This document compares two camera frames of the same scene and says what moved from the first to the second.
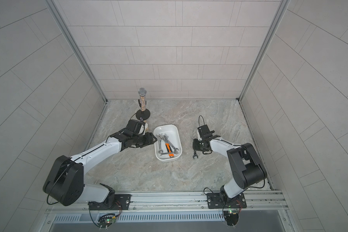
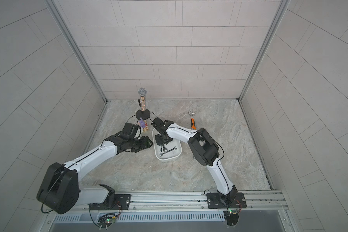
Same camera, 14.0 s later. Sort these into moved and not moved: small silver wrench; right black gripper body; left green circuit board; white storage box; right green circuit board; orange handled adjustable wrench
Moved: small silver wrench; orange handled adjustable wrench; right black gripper body
Not moved: right green circuit board; white storage box; left green circuit board
